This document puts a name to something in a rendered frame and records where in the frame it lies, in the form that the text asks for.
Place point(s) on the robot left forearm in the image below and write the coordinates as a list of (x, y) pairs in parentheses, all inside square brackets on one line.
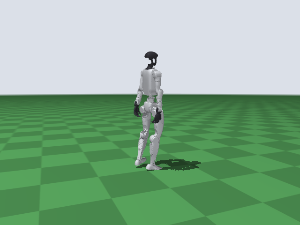
[(139, 97)]

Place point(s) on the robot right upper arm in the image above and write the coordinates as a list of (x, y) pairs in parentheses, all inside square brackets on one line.
[(157, 76)]

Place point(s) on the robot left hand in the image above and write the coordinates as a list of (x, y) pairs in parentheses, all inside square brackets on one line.
[(136, 110)]

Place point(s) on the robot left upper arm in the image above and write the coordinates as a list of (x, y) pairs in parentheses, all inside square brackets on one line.
[(141, 82)]

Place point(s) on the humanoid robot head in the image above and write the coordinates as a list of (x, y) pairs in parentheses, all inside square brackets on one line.
[(151, 56)]

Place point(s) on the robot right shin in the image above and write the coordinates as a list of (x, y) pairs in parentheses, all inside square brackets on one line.
[(154, 146)]

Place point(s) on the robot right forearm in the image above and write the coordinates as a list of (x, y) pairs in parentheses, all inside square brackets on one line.
[(159, 100)]

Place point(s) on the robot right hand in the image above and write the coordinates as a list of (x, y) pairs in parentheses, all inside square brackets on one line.
[(157, 116)]

